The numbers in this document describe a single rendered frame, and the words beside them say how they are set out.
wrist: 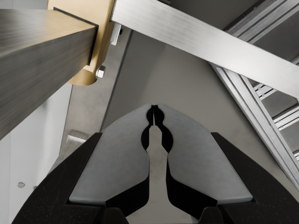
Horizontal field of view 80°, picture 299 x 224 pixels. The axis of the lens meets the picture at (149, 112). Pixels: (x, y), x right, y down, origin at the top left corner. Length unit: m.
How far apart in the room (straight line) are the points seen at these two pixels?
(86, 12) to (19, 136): 0.51
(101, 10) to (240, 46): 0.13
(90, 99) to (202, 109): 0.94
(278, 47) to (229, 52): 0.82
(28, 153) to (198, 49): 0.59
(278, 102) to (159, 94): 0.64
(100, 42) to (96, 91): 0.21
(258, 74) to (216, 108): 1.05
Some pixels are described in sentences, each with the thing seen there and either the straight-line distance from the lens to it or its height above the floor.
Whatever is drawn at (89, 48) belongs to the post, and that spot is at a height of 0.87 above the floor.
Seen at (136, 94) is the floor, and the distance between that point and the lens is 1.14.
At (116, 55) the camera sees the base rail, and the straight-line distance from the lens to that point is 0.35.
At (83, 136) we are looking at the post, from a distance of 0.43.
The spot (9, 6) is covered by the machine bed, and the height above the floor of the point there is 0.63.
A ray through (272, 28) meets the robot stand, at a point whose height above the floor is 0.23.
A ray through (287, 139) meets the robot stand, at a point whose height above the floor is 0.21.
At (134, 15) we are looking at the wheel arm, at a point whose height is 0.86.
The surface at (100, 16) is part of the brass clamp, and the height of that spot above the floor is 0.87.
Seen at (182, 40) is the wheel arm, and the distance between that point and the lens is 0.19.
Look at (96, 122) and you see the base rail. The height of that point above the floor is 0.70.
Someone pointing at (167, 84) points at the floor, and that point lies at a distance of 1.12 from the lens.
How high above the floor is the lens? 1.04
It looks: 61 degrees down
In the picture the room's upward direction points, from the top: 179 degrees clockwise
